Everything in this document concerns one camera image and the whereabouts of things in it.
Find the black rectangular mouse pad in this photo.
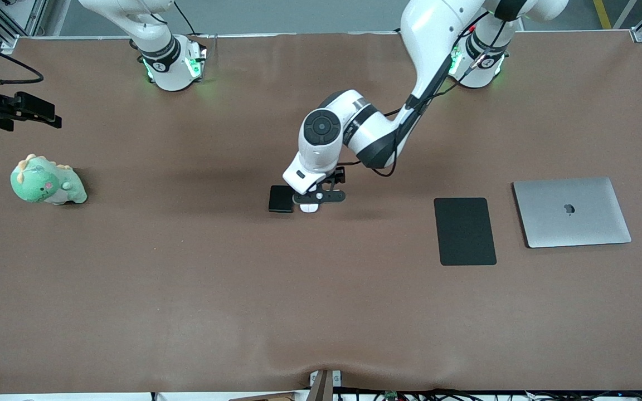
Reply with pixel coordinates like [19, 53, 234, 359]
[434, 197, 498, 266]

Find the brown table cover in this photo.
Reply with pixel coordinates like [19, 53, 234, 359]
[0, 31, 642, 395]

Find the silver apple laptop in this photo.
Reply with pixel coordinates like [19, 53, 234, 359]
[512, 177, 633, 249]

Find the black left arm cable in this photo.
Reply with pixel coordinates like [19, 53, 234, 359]
[371, 11, 500, 179]

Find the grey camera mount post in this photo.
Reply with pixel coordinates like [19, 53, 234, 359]
[308, 369, 343, 401]

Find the green dinosaur plush toy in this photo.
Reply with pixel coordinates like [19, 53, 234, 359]
[10, 154, 88, 206]

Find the black smartphone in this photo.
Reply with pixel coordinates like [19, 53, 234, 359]
[268, 185, 295, 213]

